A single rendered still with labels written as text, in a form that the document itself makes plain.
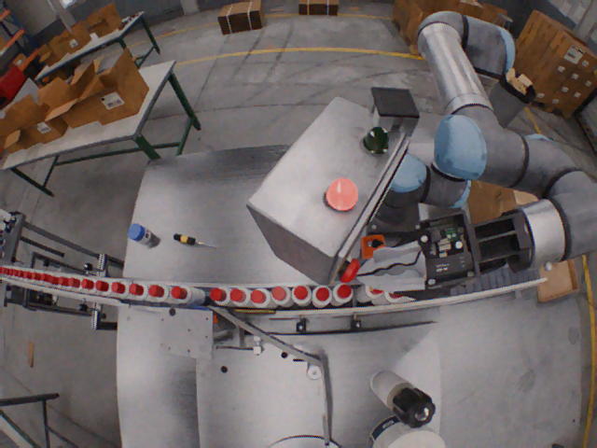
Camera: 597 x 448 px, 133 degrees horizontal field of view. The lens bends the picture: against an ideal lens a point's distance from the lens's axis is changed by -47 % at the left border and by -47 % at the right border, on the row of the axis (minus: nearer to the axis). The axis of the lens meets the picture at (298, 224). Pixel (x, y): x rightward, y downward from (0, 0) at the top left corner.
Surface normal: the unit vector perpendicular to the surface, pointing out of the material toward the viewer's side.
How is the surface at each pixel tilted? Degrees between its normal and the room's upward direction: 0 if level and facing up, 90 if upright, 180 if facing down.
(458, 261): 30
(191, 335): 0
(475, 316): 0
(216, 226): 0
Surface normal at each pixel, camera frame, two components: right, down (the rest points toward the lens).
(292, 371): -0.06, -0.36
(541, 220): -0.55, -0.49
